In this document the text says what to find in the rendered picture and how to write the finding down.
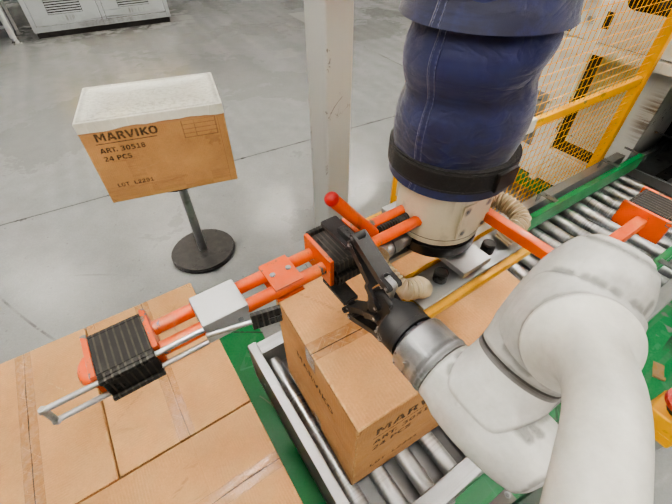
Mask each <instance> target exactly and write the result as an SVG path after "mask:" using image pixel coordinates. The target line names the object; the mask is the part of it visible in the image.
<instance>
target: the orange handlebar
mask: <svg viewBox="0 0 672 504"><path fill-rule="evenodd" d="M404 213H405V209H404V206H403V205H399V206H397V207H395V208H393V209H391V210H388V211H386V212H384V213H382V214H380V215H378V216H376V217H373V218H371V219H369V220H368V221H369V222H370V223H371V224H372V225H374V226H375V227H376V228H377V226H378V225H380V224H382V223H385V222H387V221H389V220H392V219H393V218H395V217H397V216H399V215H402V214H404ZM484 222H486V223H487V224H489V225H490V226H492V227H493V228H495V229H496V230H498V231H499V232H501V233H502V234H504V235H505V236H507V237H508V238H510V239H511V240H513V241H514V242H516V243H517V244H519V245H520V246H522V247H523V248H525V249H526V250H528V251H529V252H531V253H532V254H534V255H535V256H537V257H538V258H540V259H542V258H543V257H544V256H546V255H547V254H548V253H549V252H551V251H552V250H553V249H554V248H553V247H551V246H550V245H548V244H546V243H545V242H543V241H542V240H540V239H539V238H537V237H535V236H534V235H532V234H531V233H529V232H527V231H526V230H524V229H523V228H521V227H520V226H518V225H516V224H515V223H513V222H512V221H510V220H509V219H507V218H505V217H504V216H502V215H501V214H499V213H498V212H496V211H494V210H493V209H491V208H490V209H489V211H488V212H487V213H486V215H485V217H484ZM421 224H422V221H421V219H420V218H419V217H417V216H413V217H411V218H409V219H407V220H405V221H403V222H401V223H399V224H397V225H395V226H393V227H391V228H389V229H387V230H385V231H382V232H380V233H378V234H376V235H374V236H372V237H371V238H372V240H373V241H374V243H375V244H376V246H377V247H379V246H381V245H383V244H385V243H387V242H389V241H391V240H393V239H395V238H397V237H399V236H401V235H403V234H405V233H407V232H409V231H411V230H413V229H415V228H417V227H419V226H421ZM646 224H647V220H646V219H644V218H642V217H640V216H635V217H634V218H632V219H631V220H630V221H628V222H627V223H625V224H624V225H623V226H621V227H620V228H619V229H617V230H616V231H614V232H613V233H612V234H610V235H609V236H610V237H612V238H615V239H617V240H620V241H622V242H626V241H627V240H628V239H629V238H631V237H632V236H633V235H635V234H636V233H637V232H639V231H640V230H641V229H643V228H644V227H645V225H646ZM313 259H314V255H313V253H312V251H311V249H310V248H307V249H305V250H303V251H301V252H299V253H296V254H294V255H292V256H290V257H288V258H287V257H286V255H282V256H280V257H278V258H276V259H274V260H272V261H269V262H267V263H265V264H263V265H261V266H259V267H258V269H259V270H260V271H258V272H256V273H254V274H251V275H249V276H247V277H245V278H243V279H241V280H239V281H236V282H234V284H235V285H236V287H237V288H238V290H239V291H240V293H241V294H243V293H245V292H247V291H249V290H251V289H253V288H255V287H257V286H259V285H261V284H263V283H264V284H265V286H266V287H267V289H265V290H263V291H261V292H259V293H256V294H254V295H252V296H250V297H248V298H246V299H245V300H246V302H247V304H248V306H249V311H248V312H252V311H254V310H256V309H258V308H260V307H262V306H264V305H266V304H268V303H270V302H272V301H274V300H276V301H277V302H278V303H279V302H281V301H283V300H284V299H286V298H288V297H290V296H292V295H294V294H296V293H298V292H300V291H302V290H304V289H305V288H304V286H303V285H305V284H307V283H309V282H311V281H313V280H315V279H317V278H319V277H321V276H323V275H325V274H326V273H327V269H326V267H325V265H324V264H323V263H322V262H319V263H317V264H315V265H313V266H311V267H309V268H307V269H305V270H303V271H301V272H299V271H298V270H297V269H296V267H299V266H301V265H303V264H305V263H307V262H309V261H311V260H313ZM195 316H196V315H195V313H194V311H193V309H192V307H191V305H190V303H189V304H187V305H185V306H183V307H181V308H179V309H177V310H174V311H172V312H170V313H168V314H166V315H164V316H162V317H159V318H157V319H155V320H153V321H151V322H150V323H151V326H152V328H153V330H154V332H155V333H156V335H158V334H160V333H162V332H164V331H166V330H168V329H171V328H173V327H175V326H177V325H179V324H181V323H183V322H185V321H187V320H189V319H191V318H193V317H195ZM200 328H202V326H201V324H200V322H198V323H196V324H193V325H191V326H189V327H187V328H185V329H183V330H181V331H179V332H177V333H175V334H173V335H171V336H169V337H167V338H165V339H163V340H161V341H159V342H158V343H159V345H160V348H162V347H164V346H166V345H168V344H170V343H172V342H174V341H176V340H178V339H180V338H182V337H184V336H186V335H188V334H190V333H192V332H194V331H196V330H198V329H200ZM204 332H205V331H204ZM205 333H207V332H205ZM205 333H203V334H201V335H199V336H197V337H195V338H193V339H191V340H189V341H187V342H185V343H183V344H181V345H179V346H177V347H175V348H173V349H171V350H169V351H167V352H165V353H163V356H166V355H168V354H170V353H172V352H174V351H176V350H178V349H180V348H182V347H184V346H185V345H187V344H189V343H191V342H193V341H195V340H197V339H199V338H201V337H203V336H205V335H206V334H205ZM77 376H78V379H79V381H80V382H81V384H82V385H84V386H86V385H88V384H90V383H92V381H91V380H90V379H89V377H88V373H87V368H86V364H85V360H84V356H83V358H82V359H81V361H80V363H79V365H78V367H77Z"/></svg>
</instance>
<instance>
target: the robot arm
mask: <svg viewBox="0 0 672 504"><path fill-rule="evenodd" d="M321 226H322V227H323V228H324V229H325V230H326V231H327V232H328V233H329V234H330V235H331V236H332V237H333V238H334V239H335V240H336V241H337V242H338V243H339V244H340V245H341V246H342V247H343V248H344V249H345V250H348V249H349V250H350V252H351V254H352V256H353V258H354V260H355V262H356V264H357V266H358V268H359V271H360V273H361V275H362V277H363V279H364V281H365V285H364V288H365V290H366V292H367V294H368V301H367V302H366V301H361V300H355V299H357V298H358V295H357V294H356V293H355V292H354V291H353V290H352V289H351V288H350V287H349V285H348V284H347V283H346V282H344V283H342V284H340V285H338V286H337V285H336V284H335V280H334V285H333V286H330V285H329V284H328V283H327V282H326V281H325V280H324V278H323V282H324V283H325V284H326V285H327V287H328V288H329V289H330V290H331V291H332V292H333V293H334V295H335V296H336V297H337V298H338V299H339V300H340V301H341V303H342V304H343V305H344V307H342V311H343V313H347V312H349V314H347V317H348V319H349V320H351V321H352V322H354V323H355V324H357V325H358V326H360V327H362V328H363V329H365V330H366V331H368V332H369V333H371V334H372V335H373V336H374V337H375V338H376V339H377V340H378V341H379V342H381V343H382V344H383V345H384V346H385V347H386V348H387V349H388V350H389V352H390V353H391V354H392V355H393V358H392V360H393V362H392V363H393V364H394V365H395V366H396V367H397V368H398V370H399V371H400V372H401V373H402V374H403V375H404V376H405V378H406V379H407V380H408V381H409V382H410V383H411V384H412V387H413V388H414V389H415V390H416V391H418V393H419V394H420V395H421V397H422V398H423V399H424V401H425V403H426V404H427V406H428V408H429V411H430V413H431V415H432V416H433V418H434V419H435V420H436V422H437V423H438V424H439V426H440V427H441V428H442V430H443V431H444V432H445V433H446V434H447V436H448V437H449V438H450V439H451V440H452V441H453V443H454V444H455V445H456V446H457V447H458V448H459V449H460V450H461V451H462V452H463V453H464V454H465V455H466V456H467V457H468V458H469V459H470V460H471V461H472V462H473V463H474V464H475V465H476V466H477V467H478V468H480V469H481V470H482V471H483V472H484V473H485V474H486V475H487V476H489V477H490V478H491V479H492V480H494V481H495V482H496V483H497V484H499V485H500V486H502V487H503V488H505V489H506V490H508V491H509V492H511V493H514V494H524V493H529V492H532V491H535V490H537V489H538V488H540V487H542V486H543V485H544V486H543V490H542V494H541V498H540V502H539V504H653V502H654V476H655V431H654V418H653V412H652V405H651V400H650V396H649V392H648V388H647V385H646V382H645V379H644V377H643V374H642V371H641V370H642V369H643V367H644V365H645V362H646V359H647V355H648V340H647V336H646V331H647V329H648V323H647V319H648V317H649V316H650V315H651V313H652V312H653V311H654V309H655V307H656V305H657V301H658V298H659V294H660V288H661V276H660V274H659V273H658V272H657V267H656V264H655V263H654V261H653V260H652V259H651V258H650V257H649V256H647V255H646V254H644V253H643V252H641V251H639V250H638V249H636V248H634V247H632V246H630V245H628V244H626V243H624V242H622V241H620V240H617V239H615V238H612V237H610V236H607V235H603V234H591V235H587V236H577V237H575V238H573V239H570V240H568V241H567V242H565V243H563V244H561V245H560V246H558V247H556V248H555V249H553V250H552V251H551V252H549V253H548V254H547V255H546V256H544V257H543V258H542V259H541V260H540V261H539V262H538V263H537V264H536V265H535V266H534V267H533V268H532V269H531V270H530V271H529V272H528V273H527V274H526V275H525V277H524V278H523V279H522V280H521V281H520V282H519V283H518V285H517V286H516V287H515V288H514V289H513V291H512V292H511V293H510V294H509V296H508V297H507V298H506V300H505V301H504V302H503V304H502V305H501V306H500V308H499V309H498V310H497V312H496V313H495V316H494V318H493V319H492V321H491V323H490V324H489V325H488V327H487V328H486V330H485V331H484V332H483V333H482V335H481V336H480V337H479V338H478V339H477V340H476V341H475V342H474V343H472V344H471V345H470V346H467V345H466V344H465V342H464V341H463V340H462V339H460V338H459V337H458V336H457V335H456V334H454V333H453V332H452V331H451V330H450V329H449V328H448V327H447V326H446V325H445V324H444V323H443V322H442V321H441V320H439V319H437V318H430V317H429V316H428V315H427V314H426V313H425V312H424V311H423V310H422V309H421V308H420V307H419V306H418V305H417V304H416V303H414V302H406V301H402V300H401V299H400V298H399V296H398V295H397V293H396V289H397V288H398V287H400V286H402V281H401V280H400V279H399V278H398V276H397V275H396V274H395V273H394V272H393V271H392V270H391V268H390V266H389V265H388V263H387V262H386V260H385V259H384V257H383V255H382V254H381V252H380V251H379V249H378V248H377V246H376V244H375V243H374V241H373V240H372V238H371V237H370V235H369V233H368V232H367V230H366V229H362V230H360V231H358V232H355V233H354V232H353V231H352V230H351V229H350V228H349V227H348V226H347V225H346V224H345V223H344V222H342V221H341V220H340V219H339V218H338V217H337V216H333V217H330V218H328V219H326V220H324V221H321ZM377 284H379V285H380V286H377V287H375V288H374V289H372V288H373V287H374V286H376V285H377ZM345 305H346V306H345ZM560 398H561V412H560V418H559V424H557V422H556V421H555V420H554V419H553V418H552V417H551V416H550V415H549V414H548V413H549V412H550V411H551V410H552V408H553V407H554V405H555V404H556V403H557V402H558V401H559V399H560Z"/></svg>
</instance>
